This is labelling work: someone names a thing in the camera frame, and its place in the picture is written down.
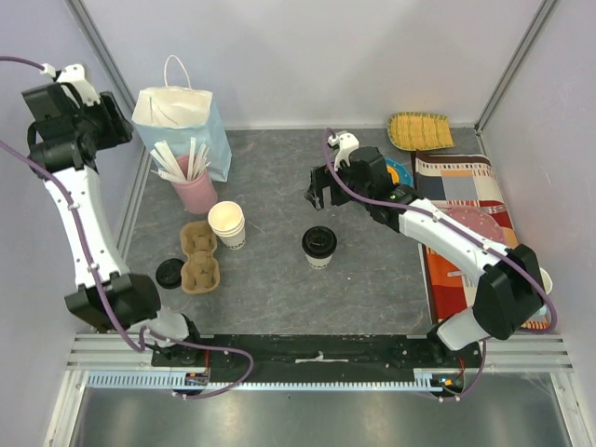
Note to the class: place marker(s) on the pink straw holder cup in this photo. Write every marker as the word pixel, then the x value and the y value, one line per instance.
pixel 198 196

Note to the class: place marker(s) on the pink dotted plate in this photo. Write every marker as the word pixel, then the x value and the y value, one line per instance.
pixel 477 221

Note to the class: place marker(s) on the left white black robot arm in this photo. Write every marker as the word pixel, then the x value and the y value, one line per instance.
pixel 70 126

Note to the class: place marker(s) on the light blue paper bag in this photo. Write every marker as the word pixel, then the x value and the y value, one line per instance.
pixel 178 114

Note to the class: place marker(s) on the yellow woven tray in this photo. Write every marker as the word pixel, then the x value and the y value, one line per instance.
pixel 414 131

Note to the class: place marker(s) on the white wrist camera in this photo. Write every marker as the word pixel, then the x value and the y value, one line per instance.
pixel 79 81
pixel 346 143

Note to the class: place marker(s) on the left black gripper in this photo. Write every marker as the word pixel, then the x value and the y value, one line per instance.
pixel 119 128

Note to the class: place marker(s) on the colourful patterned placemat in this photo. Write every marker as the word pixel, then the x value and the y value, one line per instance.
pixel 459 180

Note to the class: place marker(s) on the black plastic cup lid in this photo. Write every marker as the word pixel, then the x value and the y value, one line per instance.
pixel 319 242

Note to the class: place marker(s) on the stack of white paper cups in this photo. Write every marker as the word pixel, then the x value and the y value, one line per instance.
pixel 227 221

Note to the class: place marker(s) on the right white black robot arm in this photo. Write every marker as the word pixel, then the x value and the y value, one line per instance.
pixel 509 286

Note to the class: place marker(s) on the slotted cable duct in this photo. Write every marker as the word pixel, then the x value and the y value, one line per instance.
pixel 184 381

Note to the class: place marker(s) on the brown cardboard cup carrier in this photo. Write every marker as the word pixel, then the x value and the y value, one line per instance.
pixel 201 271

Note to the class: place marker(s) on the white wrapped straws bundle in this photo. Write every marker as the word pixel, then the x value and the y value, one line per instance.
pixel 180 169

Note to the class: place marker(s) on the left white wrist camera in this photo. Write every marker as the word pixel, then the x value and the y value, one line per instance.
pixel 79 81

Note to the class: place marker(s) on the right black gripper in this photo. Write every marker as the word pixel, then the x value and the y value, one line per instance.
pixel 323 184

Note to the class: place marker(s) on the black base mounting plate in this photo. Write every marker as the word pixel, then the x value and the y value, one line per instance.
pixel 319 357

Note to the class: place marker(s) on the light blue mug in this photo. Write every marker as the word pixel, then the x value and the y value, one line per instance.
pixel 548 285

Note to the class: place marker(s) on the blue dotted plate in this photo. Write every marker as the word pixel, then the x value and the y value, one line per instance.
pixel 405 176

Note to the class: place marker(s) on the orange bowl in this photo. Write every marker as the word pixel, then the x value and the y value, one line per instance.
pixel 395 178

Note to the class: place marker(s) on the single white paper cup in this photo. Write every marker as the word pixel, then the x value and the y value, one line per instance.
pixel 319 259

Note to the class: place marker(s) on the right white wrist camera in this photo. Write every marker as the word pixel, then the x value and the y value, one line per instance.
pixel 346 143

